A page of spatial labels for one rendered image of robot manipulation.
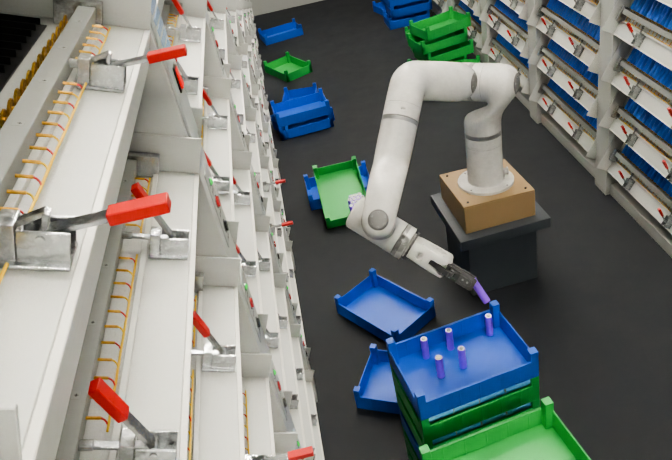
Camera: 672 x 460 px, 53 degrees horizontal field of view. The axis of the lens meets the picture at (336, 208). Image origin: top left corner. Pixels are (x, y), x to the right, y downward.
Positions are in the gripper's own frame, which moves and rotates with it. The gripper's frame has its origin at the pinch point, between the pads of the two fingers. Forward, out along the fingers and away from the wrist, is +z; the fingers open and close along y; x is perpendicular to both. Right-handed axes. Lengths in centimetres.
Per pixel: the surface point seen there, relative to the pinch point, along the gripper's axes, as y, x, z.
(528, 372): -3.0, 10.3, 22.9
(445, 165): 163, -9, -22
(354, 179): 141, 16, -53
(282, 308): 10, 35, -36
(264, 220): 7, 16, -51
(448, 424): -7.6, 29.8, 13.7
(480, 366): 1.5, 16.6, 14.0
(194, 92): -56, -14, -58
